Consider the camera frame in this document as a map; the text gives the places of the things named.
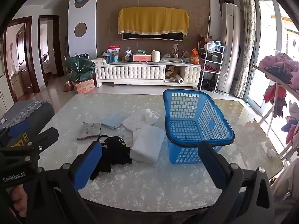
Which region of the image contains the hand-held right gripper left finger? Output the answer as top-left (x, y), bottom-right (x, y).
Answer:
top-left (28, 141), bottom-right (103, 224)

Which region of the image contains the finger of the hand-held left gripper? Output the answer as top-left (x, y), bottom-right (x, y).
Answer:
top-left (0, 127), bottom-right (59, 169)
top-left (0, 119), bottom-right (32, 145)

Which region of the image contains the black bag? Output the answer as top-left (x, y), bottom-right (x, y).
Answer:
top-left (202, 79), bottom-right (215, 91)

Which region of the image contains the grey chair with lace cover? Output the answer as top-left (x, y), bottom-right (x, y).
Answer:
top-left (0, 100), bottom-right (55, 136)

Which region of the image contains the yellow cloth cover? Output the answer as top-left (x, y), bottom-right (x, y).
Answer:
top-left (117, 7), bottom-right (190, 36)

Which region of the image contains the green plastic bag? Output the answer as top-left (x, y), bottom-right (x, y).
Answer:
top-left (65, 56), bottom-right (96, 83)

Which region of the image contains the light blue folded cloth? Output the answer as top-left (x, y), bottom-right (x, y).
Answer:
top-left (101, 113), bottom-right (127, 129)

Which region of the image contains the white fluffy cloth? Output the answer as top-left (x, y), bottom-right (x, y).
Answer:
top-left (123, 108), bottom-right (160, 132)

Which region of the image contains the red cloth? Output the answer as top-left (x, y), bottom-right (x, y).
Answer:
top-left (263, 84), bottom-right (287, 118)

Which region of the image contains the white padded television cabinet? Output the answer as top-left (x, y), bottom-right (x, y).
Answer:
top-left (95, 61), bottom-right (202, 89)

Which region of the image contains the black cloth with yellow print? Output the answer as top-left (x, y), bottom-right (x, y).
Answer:
top-left (12, 132), bottom-right (38, 147)

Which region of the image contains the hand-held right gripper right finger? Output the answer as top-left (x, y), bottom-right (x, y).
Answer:
top-left (198, 141), bottom-right (276, 224)

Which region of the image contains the white metal rack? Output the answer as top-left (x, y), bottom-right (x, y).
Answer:
top-left (197, 41), bottom-right (225, 91)

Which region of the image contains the white printed snack bag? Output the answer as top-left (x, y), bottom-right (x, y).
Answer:
top-left (107, 46), bottom-right (121, 56)

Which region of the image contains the silver standing air conditioner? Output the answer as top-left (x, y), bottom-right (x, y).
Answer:
top-left (216, 3), bottom-right (241, 95)

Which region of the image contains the person's left hand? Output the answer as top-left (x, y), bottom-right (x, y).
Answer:
top-left (9, 184), bottom-right (30, 218)

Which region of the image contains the black garment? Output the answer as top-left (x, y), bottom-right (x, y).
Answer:
top-left (90, 133), bottom-right (133, 181)

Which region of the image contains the brown wooden door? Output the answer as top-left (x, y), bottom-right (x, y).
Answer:
top-left (16, 23), bottom-right (33, 94)

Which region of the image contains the beige cloth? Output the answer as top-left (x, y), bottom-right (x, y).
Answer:
top-left (165, 66), bottom-right (180, 78)

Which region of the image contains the pink cloth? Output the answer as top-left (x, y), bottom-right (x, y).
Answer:
top-left (259, 53), bottom-right (299, 75)

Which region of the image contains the printed cardboard box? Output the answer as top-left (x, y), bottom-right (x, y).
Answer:
top-left (72, 77), bottom-right (96, 94)

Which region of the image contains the blue plastic basket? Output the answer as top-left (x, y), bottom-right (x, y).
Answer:
top-left (163, 89), bottom-right (235, 165)

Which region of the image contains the patterned beige curtain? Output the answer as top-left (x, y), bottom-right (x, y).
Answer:
top-left (234, 0), bottom-right (256, 98)

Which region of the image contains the white towel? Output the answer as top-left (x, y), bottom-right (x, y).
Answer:
top-left (130, 124), bottom-right (166, 164)

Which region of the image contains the clothes drying rack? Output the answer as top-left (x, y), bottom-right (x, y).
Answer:
top-left (252, 64), bottom-right (299, 161)

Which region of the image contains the grey patterned cloth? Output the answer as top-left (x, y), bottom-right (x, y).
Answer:
top-left (77, 122), bottom-right (102, 140)

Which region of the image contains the black wall television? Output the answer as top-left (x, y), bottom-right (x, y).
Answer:
top-left (122, 31), bottom-right (184, 42)

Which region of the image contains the pink box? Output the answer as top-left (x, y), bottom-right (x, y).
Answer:
top-left (133, 54), bottom-right (152, 63)

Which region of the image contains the orange bag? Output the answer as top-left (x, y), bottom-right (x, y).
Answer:
top-left (190, 48), bottom-right (200, 65)

